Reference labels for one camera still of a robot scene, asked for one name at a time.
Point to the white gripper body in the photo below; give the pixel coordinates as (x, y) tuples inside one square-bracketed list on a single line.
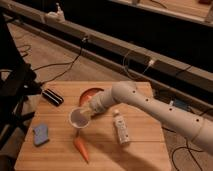
[(100, 102)]

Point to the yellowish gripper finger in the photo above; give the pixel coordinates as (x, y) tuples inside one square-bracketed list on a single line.
[(87, 112)]

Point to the white ceramic cup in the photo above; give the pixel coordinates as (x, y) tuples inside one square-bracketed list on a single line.
[(77, 120)]

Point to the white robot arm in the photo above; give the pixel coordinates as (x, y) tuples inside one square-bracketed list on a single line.
[(197, 129)]

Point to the orange ceramic bowl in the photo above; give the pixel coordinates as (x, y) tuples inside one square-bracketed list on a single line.
[(87, 94)]

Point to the orange toy carrot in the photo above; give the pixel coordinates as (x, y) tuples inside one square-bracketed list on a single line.
[(80, 145)]

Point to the white plastic bottle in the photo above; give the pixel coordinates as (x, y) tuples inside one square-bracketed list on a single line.
[(120, 125)]

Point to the black rectangular box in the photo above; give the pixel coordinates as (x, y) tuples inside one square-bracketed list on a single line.
[(52, 97)]

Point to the blue sponge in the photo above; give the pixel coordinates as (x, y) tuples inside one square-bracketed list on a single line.
[(40, 134)]

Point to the blue box on floor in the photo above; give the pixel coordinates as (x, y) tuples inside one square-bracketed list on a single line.
[(180, 104)]

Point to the grey metal rail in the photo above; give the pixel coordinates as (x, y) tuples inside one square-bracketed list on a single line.
[(182, 47)]

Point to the black camera tripod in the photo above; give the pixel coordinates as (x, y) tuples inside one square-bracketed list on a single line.
[(17, 81)]

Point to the white device on rail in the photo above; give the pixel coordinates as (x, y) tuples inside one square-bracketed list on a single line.
[(58, 15)]

